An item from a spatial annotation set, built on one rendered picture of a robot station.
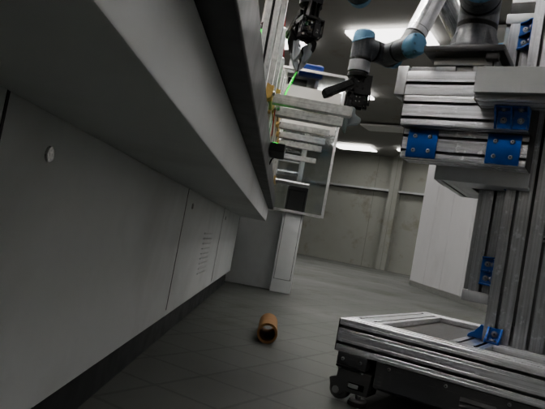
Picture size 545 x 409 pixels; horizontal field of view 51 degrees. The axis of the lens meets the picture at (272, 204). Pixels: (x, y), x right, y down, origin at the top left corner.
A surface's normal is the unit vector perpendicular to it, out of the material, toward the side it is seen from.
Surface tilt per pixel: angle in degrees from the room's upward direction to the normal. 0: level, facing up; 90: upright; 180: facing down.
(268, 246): 90
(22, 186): 90
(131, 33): 90
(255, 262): 90
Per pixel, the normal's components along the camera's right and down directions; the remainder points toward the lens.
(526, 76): -0.51, -0.14
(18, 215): 0.98, 0.18
